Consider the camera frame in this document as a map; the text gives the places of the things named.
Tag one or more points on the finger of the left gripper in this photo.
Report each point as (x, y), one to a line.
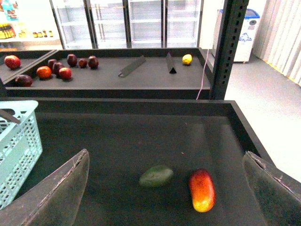
(9, 117)

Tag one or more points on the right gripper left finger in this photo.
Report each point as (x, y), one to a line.
(55, 200)

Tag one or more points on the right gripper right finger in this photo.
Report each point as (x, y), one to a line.
(278, 195)

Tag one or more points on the light blue plastic basket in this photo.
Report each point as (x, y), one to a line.
(20, 147)

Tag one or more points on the dark apple near edge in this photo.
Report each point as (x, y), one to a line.
(23, 80)

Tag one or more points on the red apple far left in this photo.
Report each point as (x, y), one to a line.
(12, 62)

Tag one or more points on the dark red apple pair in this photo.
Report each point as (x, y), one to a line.
(55, 66)

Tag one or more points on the red apple front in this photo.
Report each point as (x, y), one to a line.
(65, 73)

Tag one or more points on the dark red apple back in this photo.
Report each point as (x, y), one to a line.
(72, 60)

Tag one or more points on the small dark red apple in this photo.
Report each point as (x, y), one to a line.
(82, 63)

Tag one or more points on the dark red apple right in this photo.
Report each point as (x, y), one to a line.
(93, 62)

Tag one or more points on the orange red tomato fruit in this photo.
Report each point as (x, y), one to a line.
(44, 72)

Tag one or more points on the red yellow mango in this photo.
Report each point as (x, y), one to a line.
(202, 190)

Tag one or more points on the bottles on store shelf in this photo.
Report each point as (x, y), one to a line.
(21, 31)

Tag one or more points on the near black display tray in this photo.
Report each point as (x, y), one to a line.
(125, 138)

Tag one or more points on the black display tray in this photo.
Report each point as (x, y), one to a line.
(149, 81)
(125, 138)

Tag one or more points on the green avocado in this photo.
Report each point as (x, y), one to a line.
(156, 176)

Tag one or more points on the glass door refrigerators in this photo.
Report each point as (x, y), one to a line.
(104, 24)

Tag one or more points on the black flat divider strip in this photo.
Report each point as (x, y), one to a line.
(131, 67)

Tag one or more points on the far black display tray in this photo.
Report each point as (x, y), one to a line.
(149, 81)

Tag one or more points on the white chest freezer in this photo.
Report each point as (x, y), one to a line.
(246, 38)

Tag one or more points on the yellow lemon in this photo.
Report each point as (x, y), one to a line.
(187, 59)

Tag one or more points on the black triangular divider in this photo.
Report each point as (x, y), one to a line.
(170, 64)

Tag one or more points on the black metal rack post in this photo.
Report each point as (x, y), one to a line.
(231, 24)

